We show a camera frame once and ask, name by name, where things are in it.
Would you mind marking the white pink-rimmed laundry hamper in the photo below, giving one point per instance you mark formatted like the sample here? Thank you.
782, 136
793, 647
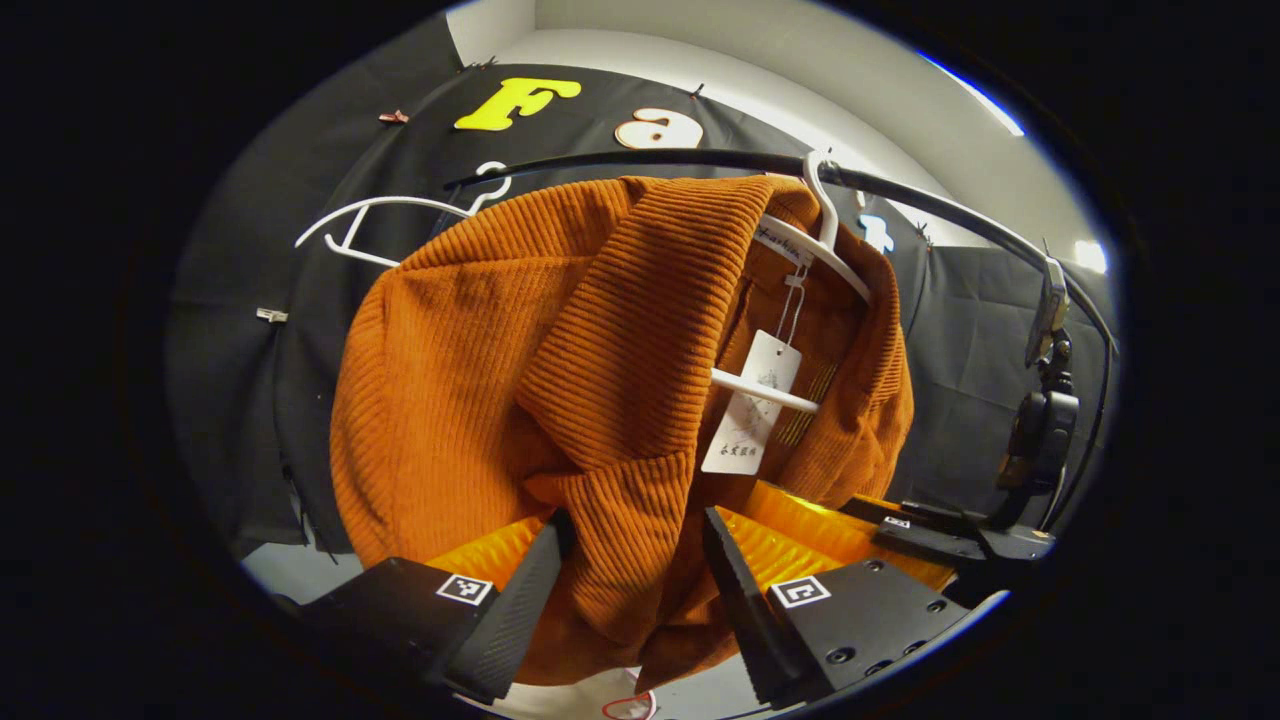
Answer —
570, 702

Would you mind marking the red clip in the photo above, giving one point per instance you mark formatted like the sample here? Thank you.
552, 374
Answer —
393, 117

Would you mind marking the white paper hang tag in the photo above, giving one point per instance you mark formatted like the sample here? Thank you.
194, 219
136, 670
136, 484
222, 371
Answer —
750, 420

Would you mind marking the black clothes rail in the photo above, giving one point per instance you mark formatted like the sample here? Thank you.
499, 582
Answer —
900, 191

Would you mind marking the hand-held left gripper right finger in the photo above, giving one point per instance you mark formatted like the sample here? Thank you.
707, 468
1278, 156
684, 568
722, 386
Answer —
755, 620

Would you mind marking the silver clip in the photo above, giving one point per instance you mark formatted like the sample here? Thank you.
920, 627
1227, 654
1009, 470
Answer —
271, 315

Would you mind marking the small ceiling light panel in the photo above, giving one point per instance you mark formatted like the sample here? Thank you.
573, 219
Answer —
1090, 256

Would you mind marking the black backdrop cloth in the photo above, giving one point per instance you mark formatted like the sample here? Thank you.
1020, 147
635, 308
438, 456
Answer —
250, 400

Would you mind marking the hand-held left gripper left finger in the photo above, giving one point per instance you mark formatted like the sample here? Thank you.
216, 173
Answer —
515, 620

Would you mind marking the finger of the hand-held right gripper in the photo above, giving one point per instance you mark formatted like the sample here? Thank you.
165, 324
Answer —
920, 512
940, 545

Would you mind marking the white plastic hanger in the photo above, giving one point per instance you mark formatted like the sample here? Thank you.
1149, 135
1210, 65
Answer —
765, 390
380, 200

